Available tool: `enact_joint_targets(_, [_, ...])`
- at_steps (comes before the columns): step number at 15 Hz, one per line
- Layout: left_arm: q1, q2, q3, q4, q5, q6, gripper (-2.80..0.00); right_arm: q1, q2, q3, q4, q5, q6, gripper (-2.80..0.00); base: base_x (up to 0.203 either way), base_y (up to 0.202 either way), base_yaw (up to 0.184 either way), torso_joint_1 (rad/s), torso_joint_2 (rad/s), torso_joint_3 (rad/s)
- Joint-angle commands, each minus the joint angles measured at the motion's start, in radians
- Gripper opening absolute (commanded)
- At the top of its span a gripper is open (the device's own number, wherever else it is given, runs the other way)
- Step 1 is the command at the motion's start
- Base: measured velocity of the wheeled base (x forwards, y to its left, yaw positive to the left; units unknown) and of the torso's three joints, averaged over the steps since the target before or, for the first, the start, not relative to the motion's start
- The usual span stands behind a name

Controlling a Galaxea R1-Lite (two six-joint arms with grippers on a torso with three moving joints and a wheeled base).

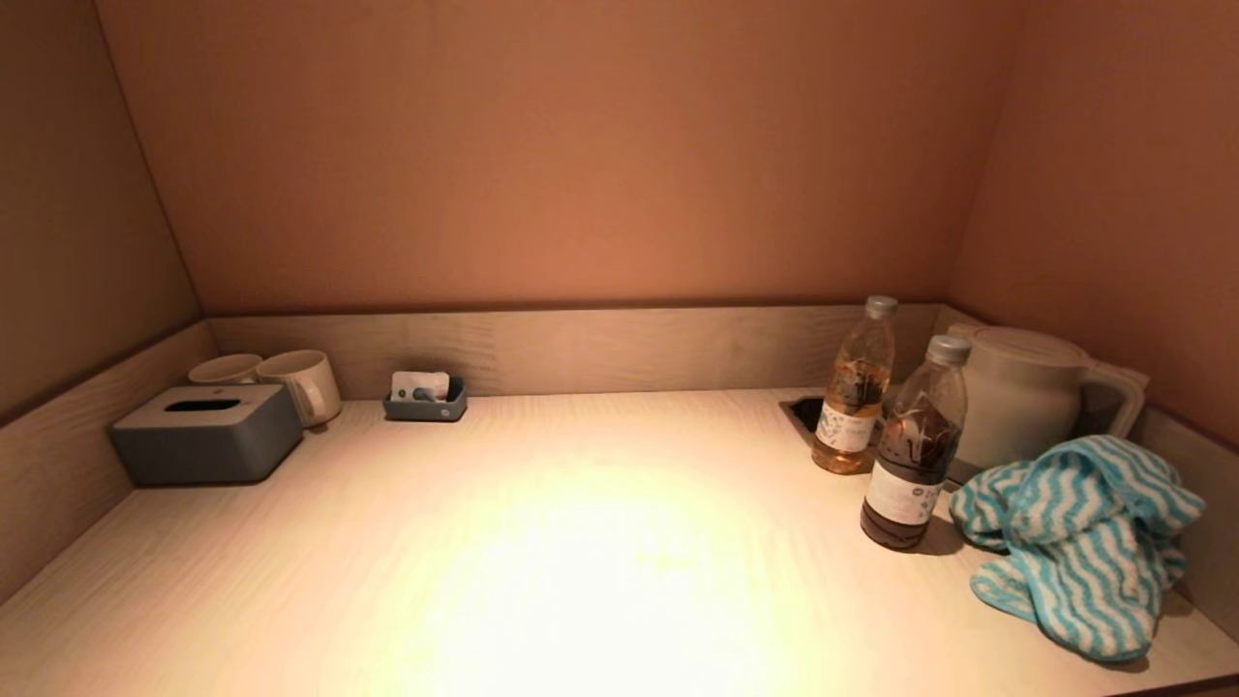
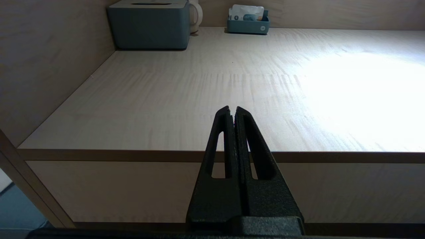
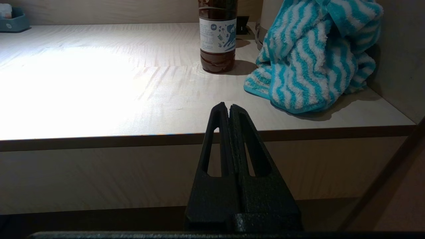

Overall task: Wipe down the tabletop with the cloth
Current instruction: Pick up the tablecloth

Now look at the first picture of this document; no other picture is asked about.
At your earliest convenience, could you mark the teal white striped cloth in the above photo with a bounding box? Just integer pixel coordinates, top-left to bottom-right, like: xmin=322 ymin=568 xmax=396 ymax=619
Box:
xmin=949 ymin=435 xmax=1207 ymax=664

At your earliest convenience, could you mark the black recessed table socket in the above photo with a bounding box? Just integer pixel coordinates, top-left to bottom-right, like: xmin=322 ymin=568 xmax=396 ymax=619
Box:
xmin=780 ymin=395 xmax=901 ymax=452

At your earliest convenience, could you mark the small grey tray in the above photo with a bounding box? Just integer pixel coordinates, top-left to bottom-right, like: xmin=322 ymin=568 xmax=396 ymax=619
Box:
xmin=383 ymin=376 xmax=468 ymax=423

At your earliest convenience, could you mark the amber tea plastic bottle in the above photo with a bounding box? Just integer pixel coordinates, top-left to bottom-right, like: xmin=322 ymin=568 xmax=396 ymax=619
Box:
xmin=811 ymin=295 xmax=899 ymax=475

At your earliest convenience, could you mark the white ceramic mug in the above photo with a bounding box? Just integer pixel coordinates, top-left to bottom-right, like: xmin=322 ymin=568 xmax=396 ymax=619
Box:
xmin=256 ymin=349 xmax=343 ymax=429
xmin=188 ymin=353 xmax=263 ymax=386

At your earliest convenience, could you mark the dark tea plastic bottle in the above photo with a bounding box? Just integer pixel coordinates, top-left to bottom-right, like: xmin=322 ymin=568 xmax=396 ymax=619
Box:
xmin=860 ymin=335 xmax=972 ymax=552

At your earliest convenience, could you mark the white electric kettle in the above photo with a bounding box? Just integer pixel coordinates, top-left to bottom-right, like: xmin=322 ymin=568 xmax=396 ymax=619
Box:
xmin=944 ymin=322 xmax=1151 ymax=485

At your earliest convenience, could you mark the grey tissue box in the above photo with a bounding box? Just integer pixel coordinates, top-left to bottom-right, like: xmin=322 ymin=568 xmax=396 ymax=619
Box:
xmin=108 ymin=383 xmax=305 ymax=486

